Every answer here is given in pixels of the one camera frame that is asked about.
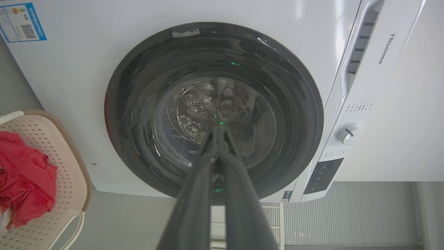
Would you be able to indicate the white Hisense washing machine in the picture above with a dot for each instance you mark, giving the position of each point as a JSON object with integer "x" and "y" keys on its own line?
{"x": 83, "y": 86}

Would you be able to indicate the grey ribbed wall panel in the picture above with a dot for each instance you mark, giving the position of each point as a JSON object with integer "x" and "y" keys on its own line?
{"x": 353, "y": 215}

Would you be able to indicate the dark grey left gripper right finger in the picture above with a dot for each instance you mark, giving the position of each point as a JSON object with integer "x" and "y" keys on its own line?
{"x": 242, "y": 208}

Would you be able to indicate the red garment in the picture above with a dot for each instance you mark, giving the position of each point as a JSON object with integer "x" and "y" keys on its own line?
{"x": 24, "y": 177}

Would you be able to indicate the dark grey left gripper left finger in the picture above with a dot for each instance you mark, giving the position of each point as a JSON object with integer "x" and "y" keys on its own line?
{"x": 194, "y": 205}

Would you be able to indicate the dark round washing machine door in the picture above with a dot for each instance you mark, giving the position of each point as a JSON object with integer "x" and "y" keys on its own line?
{"x": 145, "y": 104}

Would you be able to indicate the blue energy label sticker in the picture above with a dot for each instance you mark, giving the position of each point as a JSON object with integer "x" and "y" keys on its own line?
{"x": 21, "y": 21}

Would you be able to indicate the white detergent drawer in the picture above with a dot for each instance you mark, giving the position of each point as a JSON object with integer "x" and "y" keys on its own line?
{"x": 360, "y": 45}

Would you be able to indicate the beige perforated laundry basket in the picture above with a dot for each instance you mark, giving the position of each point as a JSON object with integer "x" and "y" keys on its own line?
{"x": 66, "y": 173}

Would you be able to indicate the white washing machine dial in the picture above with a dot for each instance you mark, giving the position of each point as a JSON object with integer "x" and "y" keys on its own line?
{"x": 348, "y": 134}

